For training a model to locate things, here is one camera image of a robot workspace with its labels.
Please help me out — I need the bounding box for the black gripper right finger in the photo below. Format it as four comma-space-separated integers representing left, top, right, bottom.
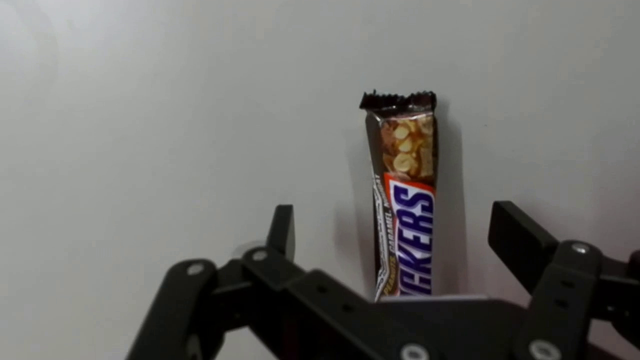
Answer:
485, 199, 640, 360

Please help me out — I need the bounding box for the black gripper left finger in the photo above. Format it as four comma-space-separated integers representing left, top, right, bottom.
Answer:
126, 203, 431, 360

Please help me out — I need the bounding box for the brown Snickers bar packet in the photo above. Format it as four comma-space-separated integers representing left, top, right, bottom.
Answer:
358, 89, 440, 305

